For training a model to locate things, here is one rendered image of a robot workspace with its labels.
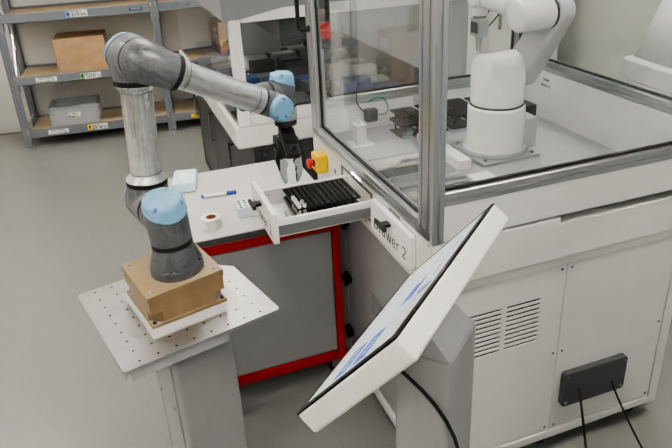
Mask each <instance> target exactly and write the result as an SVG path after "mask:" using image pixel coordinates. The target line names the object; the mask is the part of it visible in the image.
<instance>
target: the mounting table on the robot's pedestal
mask: <svg viewBox="0 0 672 448"><path fill-rule="evenodd" d="M219 266H220V267H221V268H222V269H223V273H224V274H223V281H224V282H225V283H226V284H227V285H228V286H230V287H231V288H232V289H233V290H234V291H235V292H236V293H237V294H238V295H239V296H240V297H241V298H242V299H243V300H244V301H245V302H246V303H245V304H243V305H240V306H238V307H235V308H233V309H230V310H228V311H225V312H223V313H220V314H218V315H215V316H213V317H210V318H208V319H205V320H203V321H200V322H198V323H195V324H193V325H190V326H188V327H185V328H182V329H180V330H177V331H175V332H172V333H170V334H167V335H165V336H162V337H160V338H157V339H155V340H154V338H153V337H152V336H151V334H150V333H149V331H148V330H147V329H146V327H145V326H144V325H143V323H142V322H141V320H140V319H139V318H138V316H137V315H136V313H135V312H134V311H133V309H132V308H131V306H130V305H129V304H128V302H127V301H126V299H125V298H124V297H123V295H122V294H125V293H127V292H126V291H129V286H128V284H127V283H126V282H125V279H123V280H120V281H117V282H114V283H111V284H108V285H105V286H103V287H100V288H97V289H94V290H91V291H88V292H85V293H82V294H80V295H78V298H79V301H80V303H81V304H82V306H83V308H84V310H85V311H86V313H87V315H88V316H89V318H90V320H91V321H92V323H93V325H94V327H95V328H96V330H97V332H98V333H99V335H100V337H101V338H102V340H103V342H104V343H105V345H106V347H107V349H108V350H109V352H110V354H111V355H112V357H113V359H114V360H115V362H116V364H117V365H118V367H119V369H120V370H121V372H122V374H123V376H124V377H125V379H126V380H128V378H127V375H130V374H131V377H132V381H134V380H137V379H139V378H141V377H144V376H146V375H148V374H151V373H153V372H156V371H158V370H160V369H163V368H165V367H167V366H170V365H172V364H174V363H177V362H179V361H182V360H184V359H186V358H189V357H191V356H193V355H196V354H198V353H201V352H203V351H205V350H208V349H210V348H212V347H215V346H217V345H219V344H222V343H224V342H227V341H229V337H228V333H231V332H233V331H235V330H238V329H240V328H243V327H245V326H247V325H250V324H252V323H255V322H257V321H259V320H262V319H264V318H267V317H269V316H271V315H274V314H276V313H278V312H279V307H278V306H277V305H276V304H275V303H274V302H272V301H271V300H270V299H269V298H268V297H267V296H266V295H265V294H264V293H263V292H261V291H260V290H259V289H258V288H257V287H256V286H255V285H254V284H253V283H252V282H250V281H249V280H248V279H247V278H246V277H245V276H244V275H243V274H242V273H241V272H240V271H238V270H237V269H236V268H235V267H234V266H224V265H219Z"/></svg>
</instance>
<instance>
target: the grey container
mask: <svg viewBox="0 0 672 448"><path fill-rule="evenodd" d="M48 111H49V115H50V119H51V124H52V126H54V127H59V126H67V125H76V124H85V123H93V122H99V121H101V117H102V113H103V109H102V105H101V100H100V94H95V95H85V96H76V97H67V98H58V99H52V101H51V102H50V104H49V106H48Z"/></svg>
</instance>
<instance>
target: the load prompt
mask: <svg viewBox="0 0 672 448"><path fill-rule="evenodd" d="M473 225H474V224H473ZM473 225H472V226H473ZM472 226H471V227H472ZM471 227H470V228H469V229H468V230H466V231H465V232H464V233H463V234H462V235H461V236H459V237H458V238H457V240H456V241H455V242H454V244H453V245H452V246H451V248H450V249H449V250H448V252H447V253H446V254H445V256H444V257H443V258H442V259H441V261H440V262H439V263H438V265H437V266H436V267H435V269H434V270H433V271H432V273H431V274H430V275H429V277H428V278H427V279H426V281H425V282H424V283H423V285H422V286H421V287H420V289H419V290H418V291H417V292H416V294H415V295H414V296H413V298H412V299H411V300H410V302H409V303H408V304H407V306H406V307H405V308H404V309H406V308H407V307H408V306H409V305H411V304H412V303H413V302H414V301H416V300H417V299H418V298H419V297H420V296H421V295H422V293H423V292H424V291H425V289H426V288H427V287H428V285H429V284H430V283H431V281H432V280H433V279H434V277H435V276H436V275H437V273H438V272H439V270H440V269H441V268H442V266H443V265H444V264H445V262H446V261H447V260H448V258H449V257H450V256H451V254H452V253H453V252H454V250H455V249H456V248H457V246H458V245H459V243H460V242H461V241H462V239H463V238H464V237H465V235H466V234H467V233H468V231H469V230H470V229H471Z"/></svg>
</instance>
